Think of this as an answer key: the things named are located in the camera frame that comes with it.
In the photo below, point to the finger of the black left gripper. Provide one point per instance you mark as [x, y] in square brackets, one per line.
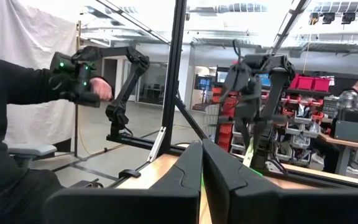
[259, 130]
[245, 130]

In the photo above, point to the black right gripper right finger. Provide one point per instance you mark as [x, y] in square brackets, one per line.
[275, 208]

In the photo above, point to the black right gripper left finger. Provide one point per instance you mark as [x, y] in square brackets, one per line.
[135, 208]

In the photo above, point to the yellow-green highlighter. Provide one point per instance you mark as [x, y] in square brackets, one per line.
[248, 154]

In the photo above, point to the green plastic basket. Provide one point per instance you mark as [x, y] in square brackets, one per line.
[257, 172]

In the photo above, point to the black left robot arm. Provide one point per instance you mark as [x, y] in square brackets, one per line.
[278, 93]

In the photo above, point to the wooden desk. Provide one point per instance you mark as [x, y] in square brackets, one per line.
[346, 143]

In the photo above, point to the black box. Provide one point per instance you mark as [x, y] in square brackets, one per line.
[350, 130]

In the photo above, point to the grey office chair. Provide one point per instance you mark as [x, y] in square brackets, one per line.
[33, 150]

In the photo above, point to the person's hand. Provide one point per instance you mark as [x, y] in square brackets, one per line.
[101, 88]

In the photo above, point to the white curtain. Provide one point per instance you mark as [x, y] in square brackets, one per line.
[36, 37]

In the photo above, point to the black table frame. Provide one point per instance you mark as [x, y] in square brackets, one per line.
[174, 77]

